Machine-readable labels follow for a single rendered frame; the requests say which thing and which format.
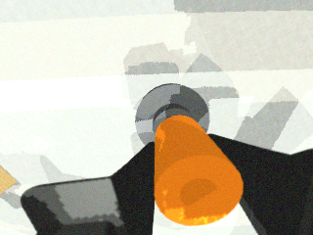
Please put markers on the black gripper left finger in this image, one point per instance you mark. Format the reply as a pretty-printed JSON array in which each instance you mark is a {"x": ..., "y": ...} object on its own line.
[{"x": 126, "y": 198}]

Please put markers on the orange knob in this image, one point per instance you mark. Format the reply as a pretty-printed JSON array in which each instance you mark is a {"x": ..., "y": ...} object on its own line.
[{"x": 195, "y": 183}]

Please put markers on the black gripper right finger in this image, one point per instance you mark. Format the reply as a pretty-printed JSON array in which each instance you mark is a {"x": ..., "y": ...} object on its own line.
[{"x": 278, "y": 187}]

